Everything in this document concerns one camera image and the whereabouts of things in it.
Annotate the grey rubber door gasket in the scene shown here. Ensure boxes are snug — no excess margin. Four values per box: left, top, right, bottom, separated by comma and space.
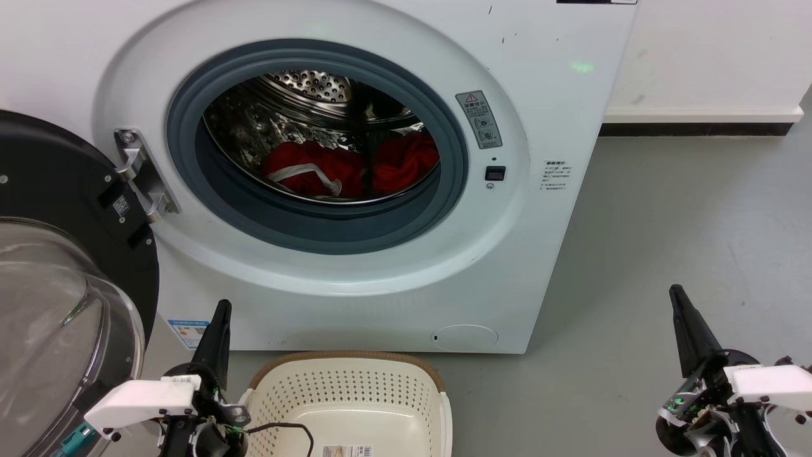
166, 39, 470, 256

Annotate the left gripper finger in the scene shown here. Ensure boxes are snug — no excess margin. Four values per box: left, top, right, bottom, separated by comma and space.
190, 300, 233, 389

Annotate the grey warning sticker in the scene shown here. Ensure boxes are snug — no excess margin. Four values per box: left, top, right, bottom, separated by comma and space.
455, 90, 503, 150

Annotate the red garment with white stripes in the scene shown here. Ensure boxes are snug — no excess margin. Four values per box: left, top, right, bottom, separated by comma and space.
263, 141, 367, 201

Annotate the cream perforated laundry basket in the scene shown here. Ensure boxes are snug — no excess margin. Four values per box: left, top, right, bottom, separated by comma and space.
240, 351, 453, 457

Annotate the black baseboard strip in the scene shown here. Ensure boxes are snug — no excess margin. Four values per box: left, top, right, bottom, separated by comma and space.
599, 122, 795, 138

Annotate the round filter cover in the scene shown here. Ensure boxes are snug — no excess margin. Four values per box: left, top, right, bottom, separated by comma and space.
431, 324, 499, 352

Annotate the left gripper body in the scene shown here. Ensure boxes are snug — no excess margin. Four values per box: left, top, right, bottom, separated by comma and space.
159, 362, 251, 457

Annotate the thin black cable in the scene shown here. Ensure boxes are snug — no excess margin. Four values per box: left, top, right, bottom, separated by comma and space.
244, 422, 316, 457

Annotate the blue energy label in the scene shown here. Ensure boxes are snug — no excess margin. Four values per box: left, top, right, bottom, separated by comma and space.
167, 319, 210, 350

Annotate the white front-load washing machine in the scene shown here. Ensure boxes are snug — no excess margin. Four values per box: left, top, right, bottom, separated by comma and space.
0, 0, 640, 354

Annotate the perforated steel drum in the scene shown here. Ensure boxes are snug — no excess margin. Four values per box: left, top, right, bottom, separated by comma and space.
203, 70, 442, 205

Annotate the metal door hinge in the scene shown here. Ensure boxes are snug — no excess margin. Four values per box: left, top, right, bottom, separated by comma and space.
114, 128, 181, 223

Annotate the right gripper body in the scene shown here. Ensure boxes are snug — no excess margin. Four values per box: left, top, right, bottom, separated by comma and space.
655, 349, 794, 457

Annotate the small text sticker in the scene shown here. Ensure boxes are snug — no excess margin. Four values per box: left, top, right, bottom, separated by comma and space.
541, 159, 573, 192

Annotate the plain red garment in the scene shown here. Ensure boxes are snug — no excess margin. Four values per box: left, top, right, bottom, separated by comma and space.
372, 131, 440, 193

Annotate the black glass washer door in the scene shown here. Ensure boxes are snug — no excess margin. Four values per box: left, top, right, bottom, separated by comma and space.
0, 109, 159, 457

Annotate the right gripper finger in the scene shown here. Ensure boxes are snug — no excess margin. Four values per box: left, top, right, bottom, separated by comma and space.
669, 284, 727, 378

